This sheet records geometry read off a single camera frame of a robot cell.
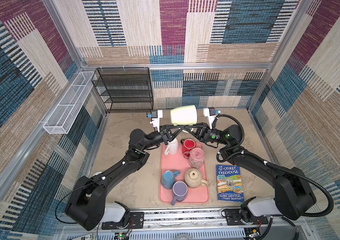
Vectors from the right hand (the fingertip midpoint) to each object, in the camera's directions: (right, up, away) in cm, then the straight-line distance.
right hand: (184, 130), depth 65 cm
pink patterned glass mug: (+8, -16, +16) cm, 24 cm away
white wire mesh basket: (-57, +7, +8) cm, 58 cm away
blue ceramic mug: (-7, -25, +12) cm, 29 cm away
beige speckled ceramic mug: (+5, -25, +13) cm, 29 cm away
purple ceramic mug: (-2, -30, +9) cm, 32 cm away
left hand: (0, +1, -2) cm, 2 cm away
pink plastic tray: (0, -28, +17) cm, 32 cm away
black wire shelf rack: (-40, +28, +45) cm, 66 cm away
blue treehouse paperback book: (+25, -31, +16) cm, 43 cm away
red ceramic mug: (+4, -10, +24) cm, 26 cm away
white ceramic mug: (-5, -11, +26) cm, 29 cm away
